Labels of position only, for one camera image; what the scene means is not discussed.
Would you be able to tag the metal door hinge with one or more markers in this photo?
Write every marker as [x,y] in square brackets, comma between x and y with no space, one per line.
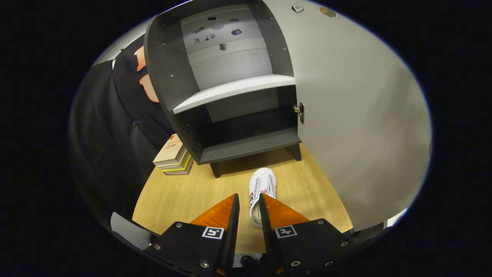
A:
[301,111]

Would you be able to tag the tan book with orange print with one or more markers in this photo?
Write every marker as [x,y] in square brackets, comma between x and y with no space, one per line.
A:
[171,150]

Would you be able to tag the white canvas shoe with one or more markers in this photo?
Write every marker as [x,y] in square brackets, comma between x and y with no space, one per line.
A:
[262,181]

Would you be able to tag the yellow-edged book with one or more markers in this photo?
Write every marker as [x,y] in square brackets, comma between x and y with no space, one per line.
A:
[186,163]

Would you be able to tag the black backdrop cloth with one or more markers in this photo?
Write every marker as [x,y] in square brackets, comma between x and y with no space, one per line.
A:
[115,134]

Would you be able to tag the dark grey shoe cabinet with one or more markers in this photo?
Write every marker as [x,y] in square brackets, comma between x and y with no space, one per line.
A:
[169,77]

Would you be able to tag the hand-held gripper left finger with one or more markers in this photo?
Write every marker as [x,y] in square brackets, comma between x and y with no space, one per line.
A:
[231,238]

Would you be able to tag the brown book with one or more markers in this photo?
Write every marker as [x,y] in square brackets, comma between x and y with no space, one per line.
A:
[180,172]

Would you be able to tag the beige shoe cabinet door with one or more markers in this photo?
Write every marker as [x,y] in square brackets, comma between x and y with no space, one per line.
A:
[357,115]

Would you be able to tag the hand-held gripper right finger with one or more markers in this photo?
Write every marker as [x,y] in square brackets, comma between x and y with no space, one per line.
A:
[266,238]

